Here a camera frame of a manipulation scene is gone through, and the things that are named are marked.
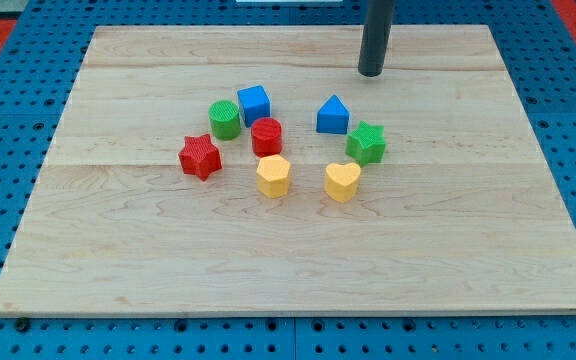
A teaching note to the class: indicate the green star block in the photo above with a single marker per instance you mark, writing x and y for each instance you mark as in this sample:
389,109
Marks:
366,144

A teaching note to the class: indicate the red star block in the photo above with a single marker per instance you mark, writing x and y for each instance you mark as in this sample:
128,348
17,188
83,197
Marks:
199,156

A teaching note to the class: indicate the yellow hexagon block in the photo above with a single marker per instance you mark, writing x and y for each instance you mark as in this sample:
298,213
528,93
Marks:
273,176

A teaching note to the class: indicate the red cylinder block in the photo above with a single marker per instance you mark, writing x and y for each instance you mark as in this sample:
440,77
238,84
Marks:
266,136

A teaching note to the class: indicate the yellow heart block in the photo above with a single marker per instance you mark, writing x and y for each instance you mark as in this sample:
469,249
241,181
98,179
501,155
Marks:
342,181

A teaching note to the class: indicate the blue triangle block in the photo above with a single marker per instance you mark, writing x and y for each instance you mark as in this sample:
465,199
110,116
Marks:
333,117

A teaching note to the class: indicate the blue cube block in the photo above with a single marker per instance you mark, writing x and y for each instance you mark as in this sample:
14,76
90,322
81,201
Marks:
254,104

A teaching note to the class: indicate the green cylinder block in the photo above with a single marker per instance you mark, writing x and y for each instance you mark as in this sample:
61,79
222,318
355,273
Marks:
224,120

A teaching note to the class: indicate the light wooden board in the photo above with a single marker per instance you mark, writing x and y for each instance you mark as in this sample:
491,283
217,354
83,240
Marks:
462,216

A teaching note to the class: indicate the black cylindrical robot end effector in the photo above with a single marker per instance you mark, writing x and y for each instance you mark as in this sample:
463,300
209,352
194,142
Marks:
375,36

